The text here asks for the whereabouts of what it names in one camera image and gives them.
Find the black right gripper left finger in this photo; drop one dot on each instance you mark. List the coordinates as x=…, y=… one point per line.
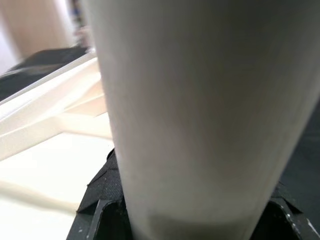
x=105, y=195

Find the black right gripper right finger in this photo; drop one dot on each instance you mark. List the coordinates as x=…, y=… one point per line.
x=287, y=220

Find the white plastic children table top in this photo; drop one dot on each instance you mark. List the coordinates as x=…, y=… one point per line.
x=50, y=162

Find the white plastic table leg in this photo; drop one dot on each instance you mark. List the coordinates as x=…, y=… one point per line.
x=200, y=100

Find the black tablecloth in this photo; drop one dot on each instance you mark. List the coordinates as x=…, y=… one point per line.
x=307, y=162

